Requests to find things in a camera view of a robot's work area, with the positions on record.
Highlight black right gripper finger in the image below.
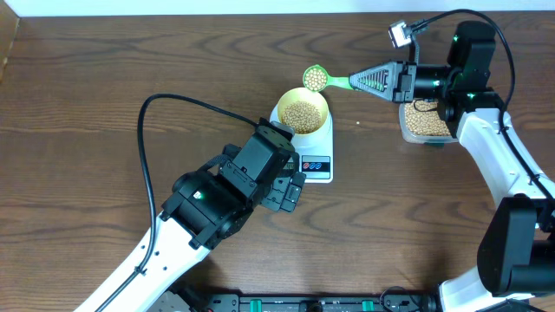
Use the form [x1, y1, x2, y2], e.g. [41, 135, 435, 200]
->
[350, 82, 393, 101]
[349, 62, 396, 85]

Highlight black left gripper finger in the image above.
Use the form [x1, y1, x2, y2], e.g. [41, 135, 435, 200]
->
[261, 178, 291, 211]
[280, 172, 306, 213]

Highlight green plastic scoop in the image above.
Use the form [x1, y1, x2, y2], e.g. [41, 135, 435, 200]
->
[303, 64, 353, 92]

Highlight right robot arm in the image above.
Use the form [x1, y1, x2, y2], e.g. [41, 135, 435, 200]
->
[349, 16, 554, 311]

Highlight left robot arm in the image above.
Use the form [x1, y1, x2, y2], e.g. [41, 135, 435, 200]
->
[78, 119, 305, 311]

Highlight white digital kitchen scale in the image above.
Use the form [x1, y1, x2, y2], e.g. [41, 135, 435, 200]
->
[271, 107, 334, 184]

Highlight soybeans in bowl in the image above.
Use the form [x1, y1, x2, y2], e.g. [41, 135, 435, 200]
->
[282, 101, 321, 134]

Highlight yellow bowl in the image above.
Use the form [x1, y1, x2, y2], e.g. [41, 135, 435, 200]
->
[276, 88, 331, 137]

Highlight soybeans in container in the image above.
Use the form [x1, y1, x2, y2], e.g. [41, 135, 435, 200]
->
[404, 101, 450, 136]

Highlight clear plastic container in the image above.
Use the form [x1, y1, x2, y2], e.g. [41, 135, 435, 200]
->
[399, 100, 457, 144]

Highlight green tape label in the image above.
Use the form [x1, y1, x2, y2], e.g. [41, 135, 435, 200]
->
[424, 142, 445, 148]

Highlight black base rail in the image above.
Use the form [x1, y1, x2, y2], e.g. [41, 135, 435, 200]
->
[149, 287, 442, 312]

